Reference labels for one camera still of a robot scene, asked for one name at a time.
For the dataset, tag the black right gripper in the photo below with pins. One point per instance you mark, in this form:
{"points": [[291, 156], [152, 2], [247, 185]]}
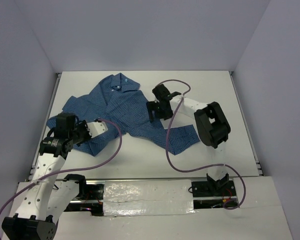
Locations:
{"points": [[152, 106]]}

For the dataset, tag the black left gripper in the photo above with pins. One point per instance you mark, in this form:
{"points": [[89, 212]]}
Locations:
{"points": [[83, 125]]}

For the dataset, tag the blue plaid long sleeve shirt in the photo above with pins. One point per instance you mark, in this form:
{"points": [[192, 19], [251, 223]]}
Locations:
{"points": [[119, 99]]}

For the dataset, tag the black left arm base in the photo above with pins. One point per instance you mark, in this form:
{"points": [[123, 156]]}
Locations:
{"points": [[91, 201]]}

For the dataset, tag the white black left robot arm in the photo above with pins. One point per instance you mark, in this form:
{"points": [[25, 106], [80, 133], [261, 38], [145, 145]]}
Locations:
{"points": [[32, 221]]}

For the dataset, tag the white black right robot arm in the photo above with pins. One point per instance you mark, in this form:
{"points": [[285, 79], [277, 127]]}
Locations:
{"points": [[212, 126]]}

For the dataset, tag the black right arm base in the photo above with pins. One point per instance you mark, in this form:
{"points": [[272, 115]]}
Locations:
{"points": [[203, 198]]}

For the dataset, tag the silver tape covered panel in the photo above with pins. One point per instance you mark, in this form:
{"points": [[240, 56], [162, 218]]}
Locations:
{"points": [[147, 198]]}

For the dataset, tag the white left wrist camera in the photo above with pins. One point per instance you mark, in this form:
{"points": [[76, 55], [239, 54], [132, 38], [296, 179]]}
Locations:
{"points": [[96, 128]]}

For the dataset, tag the aluminium table edge rail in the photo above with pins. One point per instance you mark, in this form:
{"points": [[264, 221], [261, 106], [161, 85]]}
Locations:
{"points": [[256, 159]]}

